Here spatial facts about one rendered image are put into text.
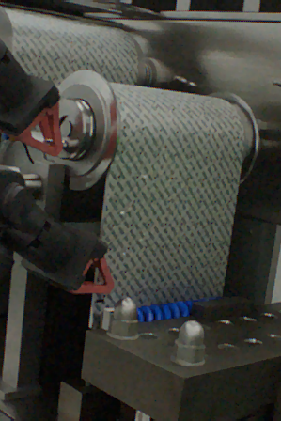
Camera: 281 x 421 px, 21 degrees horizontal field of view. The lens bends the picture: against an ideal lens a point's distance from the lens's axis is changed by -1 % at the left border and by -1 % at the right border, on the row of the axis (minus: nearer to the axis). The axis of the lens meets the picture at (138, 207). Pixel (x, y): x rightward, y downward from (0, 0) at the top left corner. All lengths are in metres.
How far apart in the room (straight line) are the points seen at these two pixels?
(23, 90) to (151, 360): 0.32
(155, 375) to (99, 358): 0.09
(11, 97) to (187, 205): 0.29
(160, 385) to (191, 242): 0.28
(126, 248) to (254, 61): 0.40
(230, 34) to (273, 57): 0.10
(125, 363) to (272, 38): 0.56
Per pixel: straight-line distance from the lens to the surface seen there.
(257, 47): 1.18
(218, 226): 1.05
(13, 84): 0.83
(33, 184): 0.94
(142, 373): 0.82
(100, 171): 0.90
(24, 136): 0.85
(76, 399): 0.95
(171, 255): 1.00
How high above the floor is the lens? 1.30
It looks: 8 degrees down
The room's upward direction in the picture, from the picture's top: 7 degrees clockwise
